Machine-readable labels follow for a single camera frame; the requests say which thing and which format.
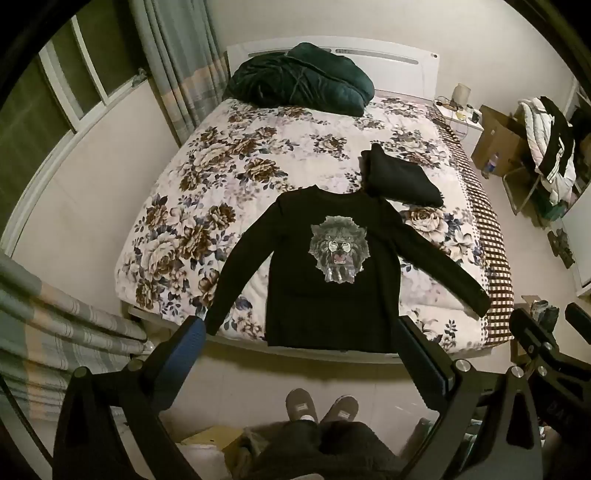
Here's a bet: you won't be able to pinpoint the white cabinet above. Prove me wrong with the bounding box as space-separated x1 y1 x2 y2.
561 189 591 298

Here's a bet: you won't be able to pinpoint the striped grey curtain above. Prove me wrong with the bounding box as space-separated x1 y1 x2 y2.
129 0 232 146
0 251 155 421

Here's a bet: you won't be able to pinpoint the large cardboard box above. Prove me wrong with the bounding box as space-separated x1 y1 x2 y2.
471 105 532 176

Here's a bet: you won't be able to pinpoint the brown checked bed sheet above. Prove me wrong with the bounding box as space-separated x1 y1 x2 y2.
436 124 515 344

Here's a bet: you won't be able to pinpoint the flat cardboard box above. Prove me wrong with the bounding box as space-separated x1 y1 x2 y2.
180 425 245 455

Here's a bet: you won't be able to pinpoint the white nightstand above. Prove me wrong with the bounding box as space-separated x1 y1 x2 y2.
434 99 485 153

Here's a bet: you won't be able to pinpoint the pile of clothes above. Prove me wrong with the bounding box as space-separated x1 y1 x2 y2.
517 96 579 206

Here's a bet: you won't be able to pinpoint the metal frame chair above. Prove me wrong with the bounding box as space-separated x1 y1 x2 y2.
502 164 546 215

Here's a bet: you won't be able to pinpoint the floral blanket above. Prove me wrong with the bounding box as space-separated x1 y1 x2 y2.
113 95 490 352

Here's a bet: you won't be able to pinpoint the black lion print sweater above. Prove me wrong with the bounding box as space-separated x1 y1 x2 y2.
203 185 492 354

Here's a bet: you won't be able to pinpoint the person's dark pants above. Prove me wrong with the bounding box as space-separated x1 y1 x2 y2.
245 418 402 480

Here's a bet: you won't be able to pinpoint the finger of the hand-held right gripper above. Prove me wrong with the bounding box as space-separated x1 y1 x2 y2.
564 302 591 344
509 308 563 370

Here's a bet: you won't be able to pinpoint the white framed window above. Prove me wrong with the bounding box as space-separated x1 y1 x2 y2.
0 14 148 185

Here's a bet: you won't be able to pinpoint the folded black garment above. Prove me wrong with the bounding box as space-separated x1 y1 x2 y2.
360 143 446 208

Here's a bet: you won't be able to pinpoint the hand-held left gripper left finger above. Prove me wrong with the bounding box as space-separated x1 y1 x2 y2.
52 318 207 480

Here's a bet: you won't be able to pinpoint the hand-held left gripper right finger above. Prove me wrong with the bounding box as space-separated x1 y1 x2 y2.
396 315 544 480

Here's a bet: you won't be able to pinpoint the white bed frame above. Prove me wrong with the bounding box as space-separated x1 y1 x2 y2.
122 39 492 365

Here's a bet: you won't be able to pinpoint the dark green duvet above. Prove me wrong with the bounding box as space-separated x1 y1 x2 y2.
222 41 376 117

